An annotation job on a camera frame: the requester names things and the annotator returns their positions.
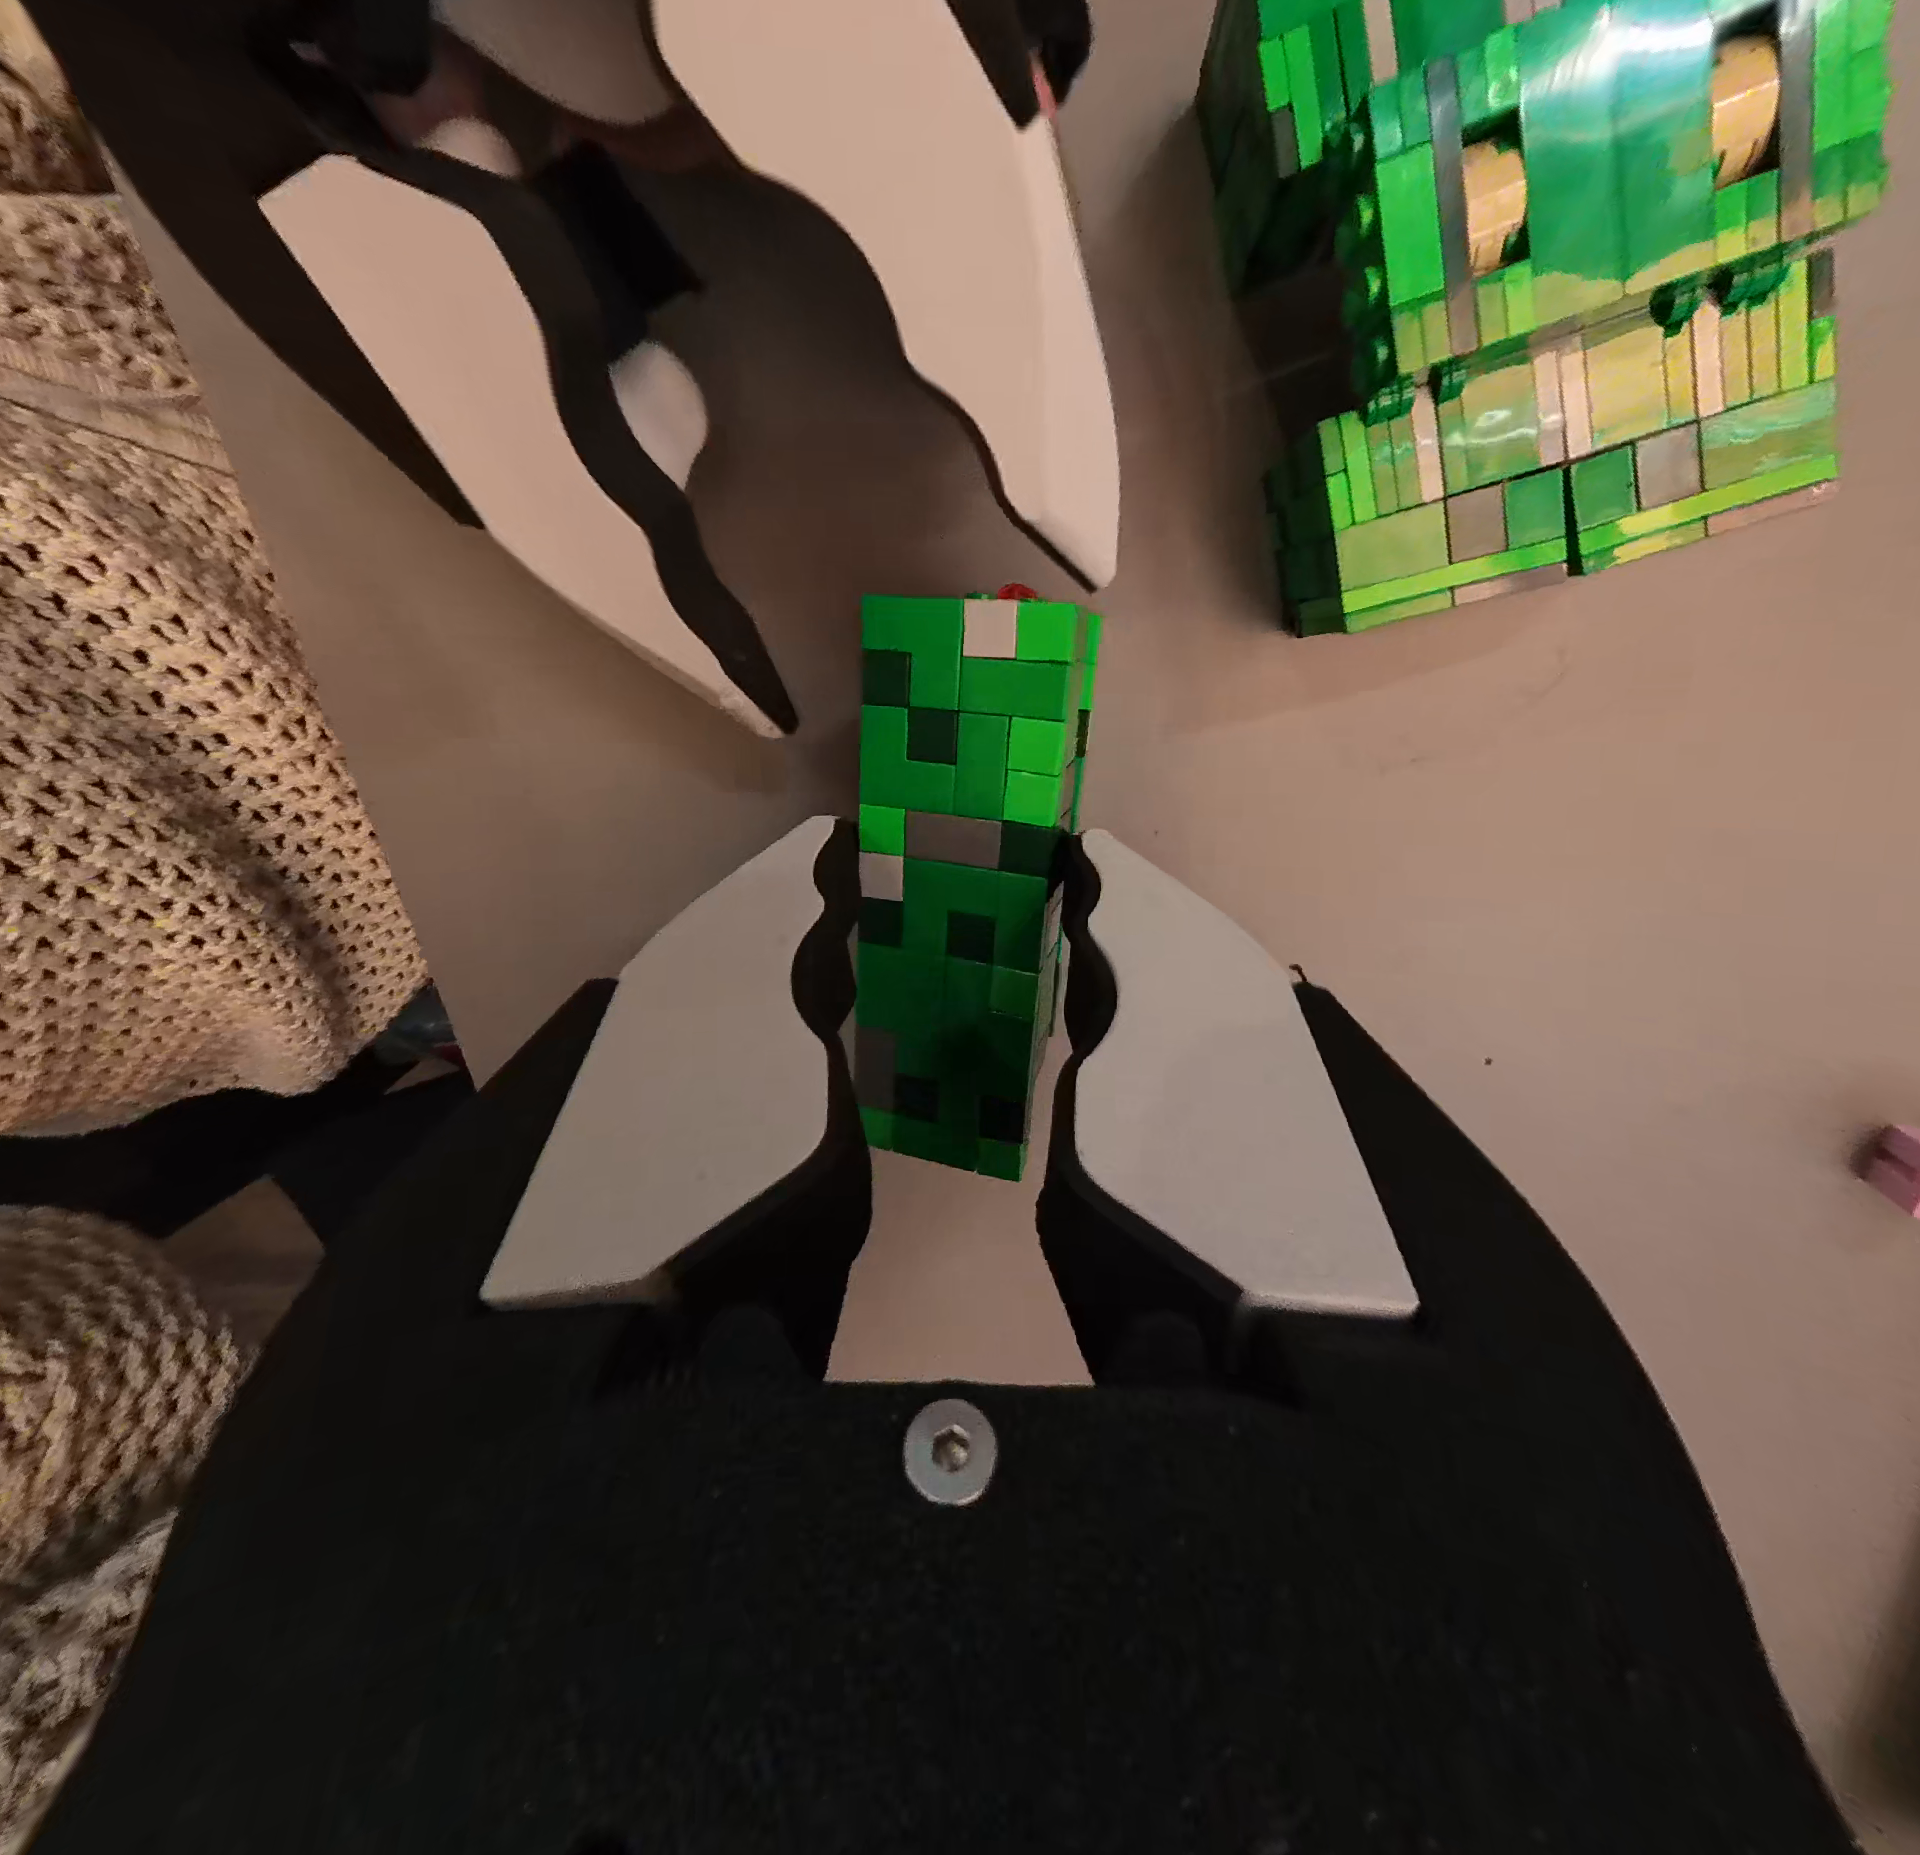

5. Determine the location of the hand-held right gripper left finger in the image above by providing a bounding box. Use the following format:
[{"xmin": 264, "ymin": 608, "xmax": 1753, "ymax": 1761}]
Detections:
[{"xmin": 477, "ymin": 813, "xmax": 877, "ymax": 1337}]

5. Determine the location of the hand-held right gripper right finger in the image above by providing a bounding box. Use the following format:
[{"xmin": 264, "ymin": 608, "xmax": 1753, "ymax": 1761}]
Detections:
[{"xmin": 1036, "ymin": 826, "xmax": 1423, "ymax": 1341}]

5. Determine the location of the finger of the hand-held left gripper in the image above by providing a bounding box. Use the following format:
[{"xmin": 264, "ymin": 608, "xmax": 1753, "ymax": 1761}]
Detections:
[
  {"xmin": 255, "ymin": 140, "xmax": 800, "ymax": 742},
  {"xmin": 648, "ymin": 0, "xmax": 1125, "ymax": 593}
]

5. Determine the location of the green lego panel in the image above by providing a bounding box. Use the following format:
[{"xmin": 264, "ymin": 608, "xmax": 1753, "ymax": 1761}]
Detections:
[{"xmin": 851, "ymin": 589, "xmax": 1107, "ymax": 1184}]

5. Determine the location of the person's left forearm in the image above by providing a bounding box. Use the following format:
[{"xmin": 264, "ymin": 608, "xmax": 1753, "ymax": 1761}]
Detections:
[{"xmin": 0, "ymin": 0, "xmax": 438, "ymax": 1137}]

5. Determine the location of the large green lego assembly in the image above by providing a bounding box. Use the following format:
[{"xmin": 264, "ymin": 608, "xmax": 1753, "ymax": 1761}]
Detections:
[{"xmin": 1195, "ymin": 0, "xmax": 1895, "ymax": 639}]

